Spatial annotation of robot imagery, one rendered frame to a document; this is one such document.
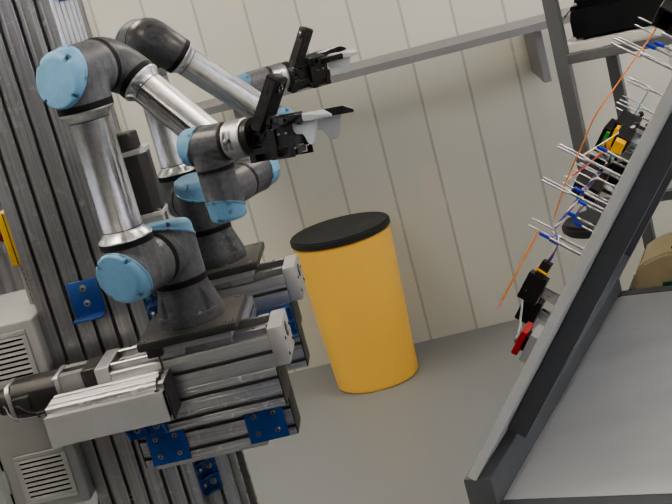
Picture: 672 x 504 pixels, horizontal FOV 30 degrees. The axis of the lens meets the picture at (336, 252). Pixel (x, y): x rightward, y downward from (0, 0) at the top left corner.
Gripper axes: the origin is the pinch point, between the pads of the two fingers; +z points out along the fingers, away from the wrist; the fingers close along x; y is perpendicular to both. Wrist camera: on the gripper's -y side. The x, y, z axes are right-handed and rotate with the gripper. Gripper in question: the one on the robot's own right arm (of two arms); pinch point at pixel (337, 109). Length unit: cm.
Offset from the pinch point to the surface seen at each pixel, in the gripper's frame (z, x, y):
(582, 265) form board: 42, 2, 33
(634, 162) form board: 54, 3, 17
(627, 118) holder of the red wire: 30, -78, 15
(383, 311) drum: -139, -259, 90
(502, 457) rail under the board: 16, -10, 71
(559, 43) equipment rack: 5, -115, -5
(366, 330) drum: -145, -253, 96
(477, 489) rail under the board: 14, -2, 74
